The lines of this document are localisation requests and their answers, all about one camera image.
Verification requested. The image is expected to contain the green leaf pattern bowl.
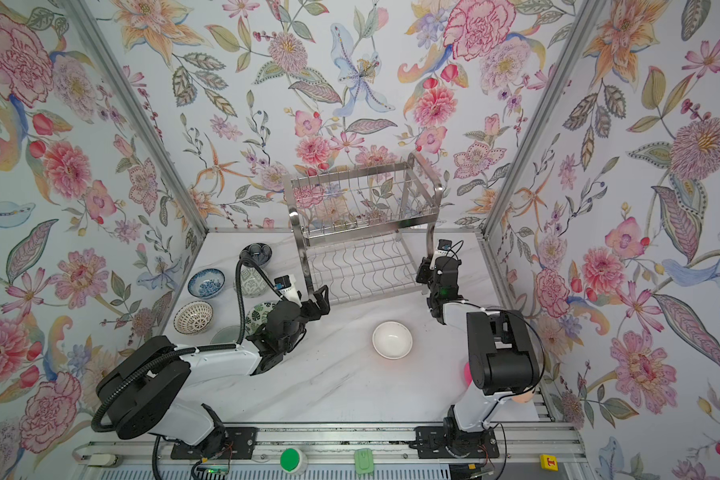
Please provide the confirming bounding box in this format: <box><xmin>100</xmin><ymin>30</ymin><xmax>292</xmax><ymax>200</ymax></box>
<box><xmin>245</xmin><ymin>301</ymin><xmax>276</xmax><ymax>336</ymax></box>

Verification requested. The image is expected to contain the light green rectangular device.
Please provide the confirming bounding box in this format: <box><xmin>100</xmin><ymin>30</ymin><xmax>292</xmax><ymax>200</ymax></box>
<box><xmin>353</xmin><ymin>448</ymin><xmax>375</xmax><ymax>476</ymax></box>

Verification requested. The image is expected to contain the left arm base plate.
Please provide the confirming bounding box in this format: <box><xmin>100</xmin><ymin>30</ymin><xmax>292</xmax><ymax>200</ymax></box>
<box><xmin>170</xmin><ymin>427</ymin><xmax>259</xmax><ymax>461</ymax></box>

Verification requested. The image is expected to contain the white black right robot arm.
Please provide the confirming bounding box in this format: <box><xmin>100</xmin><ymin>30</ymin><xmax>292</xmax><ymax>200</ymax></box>
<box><xmin>415</xmin><ymin>254</ymin><xmax>543</xmax><ymax>456</ymax></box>

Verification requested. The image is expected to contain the blue floral bowl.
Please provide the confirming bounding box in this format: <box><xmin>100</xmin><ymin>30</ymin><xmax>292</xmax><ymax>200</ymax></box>
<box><xmin>187</xmin><ymin>268</ymin><xmax>226</xmax><ymax>300</ymax></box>

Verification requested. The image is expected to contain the pink plush pig toy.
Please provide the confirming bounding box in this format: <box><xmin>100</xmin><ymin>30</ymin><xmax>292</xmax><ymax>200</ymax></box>
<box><xmin>463</xmin><ymin>364</ymin><xmax>473</xmax><ymax>386</ymax></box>

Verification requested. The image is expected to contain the yellow tag block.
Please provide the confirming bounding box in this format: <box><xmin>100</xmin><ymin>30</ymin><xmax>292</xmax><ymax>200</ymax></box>
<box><xmin>540</xmin><ymin>454</ymin><xmax>559</xmax><ymax>472</ymax></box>

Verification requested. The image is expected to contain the stainless steel dish rack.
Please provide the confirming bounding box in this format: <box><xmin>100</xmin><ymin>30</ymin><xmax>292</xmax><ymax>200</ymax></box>
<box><xmin>284</xmin><ymin>152</ymin><xmax>445</xmax><ymax>304</ymax></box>

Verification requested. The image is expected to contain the aluminium front rail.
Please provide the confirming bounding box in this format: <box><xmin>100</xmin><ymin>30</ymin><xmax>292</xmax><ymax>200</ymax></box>
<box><xmin>72</xmin><ymin>422</ymin><xmax>594</xmax><ymax>479</ymax></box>

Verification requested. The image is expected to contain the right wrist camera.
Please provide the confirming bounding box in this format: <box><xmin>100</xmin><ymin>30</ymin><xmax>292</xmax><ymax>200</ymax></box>
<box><xmin>430</xmin><ymin>239</ymin><xmax>457</xmax><ymax>269</ymax></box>

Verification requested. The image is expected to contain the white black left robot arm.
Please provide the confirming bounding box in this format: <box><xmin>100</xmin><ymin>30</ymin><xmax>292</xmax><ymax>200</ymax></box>
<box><xmin>91</xmin><ymin>285</ymin><xmax>330</xmax><ymax>459</ymax></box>

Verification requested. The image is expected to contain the pale green bowl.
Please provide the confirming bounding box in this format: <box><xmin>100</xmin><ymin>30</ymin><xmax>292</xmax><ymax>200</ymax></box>
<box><xmin>210</xmin><ymin>325</ymin><xmax>247</xmax><ymax>345</ymax></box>

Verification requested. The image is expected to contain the white plug on rail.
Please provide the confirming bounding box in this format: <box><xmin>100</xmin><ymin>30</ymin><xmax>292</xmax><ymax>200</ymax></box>
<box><xmin>88</xmin><ymin>453</ymin><xmax>119</xmax><ymax>468</ymax></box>

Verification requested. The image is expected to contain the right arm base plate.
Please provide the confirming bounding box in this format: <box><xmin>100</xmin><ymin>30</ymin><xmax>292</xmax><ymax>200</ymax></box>
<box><xmin>408</xmin><ymin>426</ymin><xmax>500</xmax><ymax>460</ymax></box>

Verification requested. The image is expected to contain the green round button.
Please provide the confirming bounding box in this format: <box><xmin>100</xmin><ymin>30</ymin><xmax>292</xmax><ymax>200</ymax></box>
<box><xmin>279</xmin><ymin>448</ymin><xmax>308</xmax><ymax>475</ymax></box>

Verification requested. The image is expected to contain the white bowl orange outside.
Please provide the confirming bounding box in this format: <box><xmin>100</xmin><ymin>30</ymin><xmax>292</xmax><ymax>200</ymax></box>
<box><xmin>372</xmin><ymin>321</ymin><xmax>413</xmax><ymax>360</ymax></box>

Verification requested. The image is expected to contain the white lattice pattern bowl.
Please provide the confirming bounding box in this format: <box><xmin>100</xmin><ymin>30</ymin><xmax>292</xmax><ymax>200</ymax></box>
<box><xmin>173</xmin><ymin>300</ymin><xmax>214</xmax><ymax>335</ymax></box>

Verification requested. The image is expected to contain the black patterned bowl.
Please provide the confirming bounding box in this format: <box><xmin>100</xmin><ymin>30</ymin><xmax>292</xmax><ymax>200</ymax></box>
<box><xmin>239</xmin><ymin>242</ymin><xmax>273</xmax><ymax>267</ymax></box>

